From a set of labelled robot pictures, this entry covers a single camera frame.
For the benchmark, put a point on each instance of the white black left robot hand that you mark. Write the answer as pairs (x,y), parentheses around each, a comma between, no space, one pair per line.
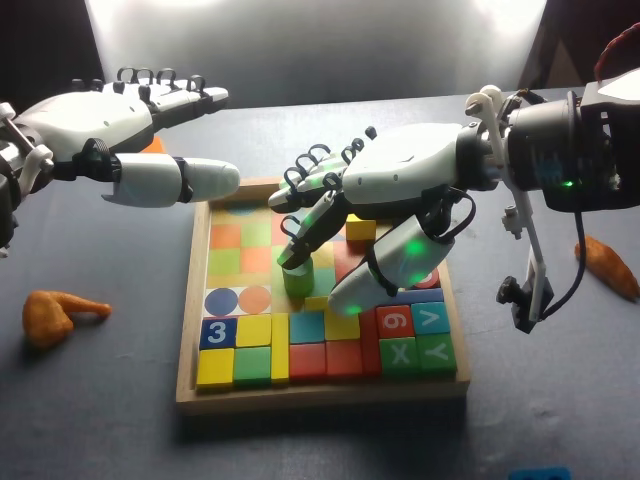
(90,125)

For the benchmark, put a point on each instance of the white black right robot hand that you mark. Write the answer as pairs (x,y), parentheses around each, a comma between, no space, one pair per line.
(400,170)

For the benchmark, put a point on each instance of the green cylinder block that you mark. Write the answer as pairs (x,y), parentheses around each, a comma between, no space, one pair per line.
(297,282)

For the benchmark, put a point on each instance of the orange polyhedron block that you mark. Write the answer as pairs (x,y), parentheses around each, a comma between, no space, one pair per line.
(157,146)

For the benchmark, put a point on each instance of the yellow cube block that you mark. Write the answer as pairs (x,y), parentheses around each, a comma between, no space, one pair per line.
(360,231)

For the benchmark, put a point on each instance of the black curtain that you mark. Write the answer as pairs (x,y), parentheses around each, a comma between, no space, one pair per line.
(40,30)

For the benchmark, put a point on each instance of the orange toy chicken drumstick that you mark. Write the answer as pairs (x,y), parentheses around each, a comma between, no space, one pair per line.
(607,265)
(47,320)

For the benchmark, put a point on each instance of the wooden puzzle tray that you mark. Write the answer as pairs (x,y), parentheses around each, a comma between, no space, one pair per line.
(325,395)

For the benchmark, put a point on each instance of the grey table cloth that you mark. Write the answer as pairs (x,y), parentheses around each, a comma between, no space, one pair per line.
(100,425)

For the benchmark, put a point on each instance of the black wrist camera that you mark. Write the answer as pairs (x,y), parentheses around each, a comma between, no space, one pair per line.
(530,305)

